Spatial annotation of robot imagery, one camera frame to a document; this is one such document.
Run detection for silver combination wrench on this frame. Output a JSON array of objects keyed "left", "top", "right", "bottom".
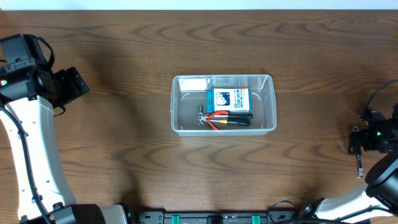
[{"left": 353, "top": 126, "right": 364, "bottom": 179}]

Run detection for red handled pliers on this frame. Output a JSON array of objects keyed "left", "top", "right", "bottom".
[{"left": 197, "top": 110, "right": 229, "bottom": 130}]

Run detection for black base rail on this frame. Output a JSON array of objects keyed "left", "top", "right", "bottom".
[{"left": 136, "top": 210, "right": 371, "bottom": 224}]

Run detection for blue white screwdriver box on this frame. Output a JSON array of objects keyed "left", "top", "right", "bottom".
[{"left": 206, "top": 88, "right": 252, "bottom": 113}]

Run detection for clear plastic container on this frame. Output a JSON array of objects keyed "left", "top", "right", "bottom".
[{"left": 170, "top": 74, "right": 277, "bottom": 136}]

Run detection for black yellow screwdriver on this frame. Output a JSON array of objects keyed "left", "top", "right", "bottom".
[{"left": 205, "top": 119, "right": 251, "bottom": 126}]

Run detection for small hammer black handle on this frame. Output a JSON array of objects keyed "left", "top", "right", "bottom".
[{"left": 198, "top": 105, "right": 253, "bottom": 122}]

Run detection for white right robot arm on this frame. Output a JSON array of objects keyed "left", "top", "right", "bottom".
[{"left": 298, "top": 105, "right": 397, "bottom": 223}]

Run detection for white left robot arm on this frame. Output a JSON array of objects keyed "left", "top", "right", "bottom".
[{"left": 1, "top": 34, "right": 130, "bottom": 224}]

